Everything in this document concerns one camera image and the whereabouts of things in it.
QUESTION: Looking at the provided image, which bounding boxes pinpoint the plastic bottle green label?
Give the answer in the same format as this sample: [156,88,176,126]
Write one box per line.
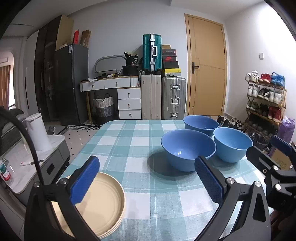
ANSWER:
[0,158,12,183]

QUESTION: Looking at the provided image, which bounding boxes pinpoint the beige suitcase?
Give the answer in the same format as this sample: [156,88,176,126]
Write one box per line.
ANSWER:
[141,74,162,120]

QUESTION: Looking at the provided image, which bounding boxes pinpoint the teal checked tablecloth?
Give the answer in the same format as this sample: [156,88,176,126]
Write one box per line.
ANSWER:
[50,119,274,241]

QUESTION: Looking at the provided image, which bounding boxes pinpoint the scattered pairs of shoes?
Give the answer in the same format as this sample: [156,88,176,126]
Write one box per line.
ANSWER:
[216,115,245,130]

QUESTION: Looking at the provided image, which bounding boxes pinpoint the white handled utensil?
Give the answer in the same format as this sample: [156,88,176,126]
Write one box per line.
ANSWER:
[20,160,44,167]

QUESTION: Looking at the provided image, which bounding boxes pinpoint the grey fridge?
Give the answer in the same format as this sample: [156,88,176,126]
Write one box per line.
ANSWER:
[54,44,89,126]

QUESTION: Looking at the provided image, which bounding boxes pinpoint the cardboard box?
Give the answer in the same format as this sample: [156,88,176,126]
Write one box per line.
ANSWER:
[80,30,91,48]

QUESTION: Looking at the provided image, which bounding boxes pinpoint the white kettle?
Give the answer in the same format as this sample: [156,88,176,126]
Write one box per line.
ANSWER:
[25,113,52,151]

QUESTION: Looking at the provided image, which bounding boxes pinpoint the woven laundry basket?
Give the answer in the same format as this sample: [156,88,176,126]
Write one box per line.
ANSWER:
[93,93,115,119]

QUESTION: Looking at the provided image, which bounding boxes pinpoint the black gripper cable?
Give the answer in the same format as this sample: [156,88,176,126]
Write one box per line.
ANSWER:
[0,108,44,186]

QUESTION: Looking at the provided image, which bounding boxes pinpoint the arched mirror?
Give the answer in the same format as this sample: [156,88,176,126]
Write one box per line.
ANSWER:
[95,55,126,75]

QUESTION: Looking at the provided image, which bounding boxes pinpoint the yellow shoebox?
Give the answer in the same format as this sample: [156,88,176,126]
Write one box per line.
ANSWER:
[164,68,180,77]

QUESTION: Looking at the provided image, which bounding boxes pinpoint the blue bowl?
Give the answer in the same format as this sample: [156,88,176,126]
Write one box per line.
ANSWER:
[161,129,216,172]
[183,115,220,137]
[213,127,253,163]

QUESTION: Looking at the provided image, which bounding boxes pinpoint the brown curtain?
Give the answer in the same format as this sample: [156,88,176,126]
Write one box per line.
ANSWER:
[0,65,12,110]

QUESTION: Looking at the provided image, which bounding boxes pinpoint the black paper bag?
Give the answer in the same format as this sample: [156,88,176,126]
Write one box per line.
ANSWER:
[124,52,139,67]

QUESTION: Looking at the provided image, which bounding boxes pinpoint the teal suitcase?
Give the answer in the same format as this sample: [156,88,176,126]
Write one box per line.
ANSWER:
[142,34,162,75]

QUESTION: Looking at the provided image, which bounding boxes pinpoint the silver suitcase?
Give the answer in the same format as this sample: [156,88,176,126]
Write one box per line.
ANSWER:
[161,76,187,120]

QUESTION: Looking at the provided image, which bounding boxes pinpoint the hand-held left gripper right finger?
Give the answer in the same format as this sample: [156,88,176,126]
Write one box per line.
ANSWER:
[194,156,271,241]

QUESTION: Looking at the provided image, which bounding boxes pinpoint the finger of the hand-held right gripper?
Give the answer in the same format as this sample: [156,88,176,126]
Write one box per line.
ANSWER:
[270,136,296,163]
[246,146,281,183]

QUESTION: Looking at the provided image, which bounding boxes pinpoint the black round box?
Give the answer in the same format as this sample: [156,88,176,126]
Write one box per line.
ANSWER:
[122,65,139,76]

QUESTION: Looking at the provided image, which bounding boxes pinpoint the brown carton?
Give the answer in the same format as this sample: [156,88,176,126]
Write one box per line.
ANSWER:
[269,145,295,171]

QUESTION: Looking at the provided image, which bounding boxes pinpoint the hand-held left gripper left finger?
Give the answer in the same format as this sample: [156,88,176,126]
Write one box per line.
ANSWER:
[24,156,100,241]

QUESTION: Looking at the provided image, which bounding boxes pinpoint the white desk with drawers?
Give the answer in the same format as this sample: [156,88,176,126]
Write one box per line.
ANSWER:
[80,76,142,124]

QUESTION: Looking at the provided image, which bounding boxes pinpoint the dark cloth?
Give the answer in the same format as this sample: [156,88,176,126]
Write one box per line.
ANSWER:
[0,109,26,151]

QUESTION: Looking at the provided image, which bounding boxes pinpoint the wooden door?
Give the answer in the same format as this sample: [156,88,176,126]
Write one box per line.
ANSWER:
[184,13,228,116]

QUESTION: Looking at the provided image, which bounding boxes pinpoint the patterned rug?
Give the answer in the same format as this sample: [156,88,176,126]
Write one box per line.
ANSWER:
[58,125,103,163]

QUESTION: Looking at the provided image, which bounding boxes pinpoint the dark wardrobe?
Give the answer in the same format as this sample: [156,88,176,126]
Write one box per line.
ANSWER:
[34,15,74,122]

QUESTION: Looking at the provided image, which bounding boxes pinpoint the rows of racked shoes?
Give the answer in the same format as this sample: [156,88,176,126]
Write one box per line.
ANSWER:
[245,71,286,139]

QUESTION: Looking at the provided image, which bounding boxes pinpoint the grey side cabinet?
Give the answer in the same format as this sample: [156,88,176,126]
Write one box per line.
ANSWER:
[2,134,71,205]

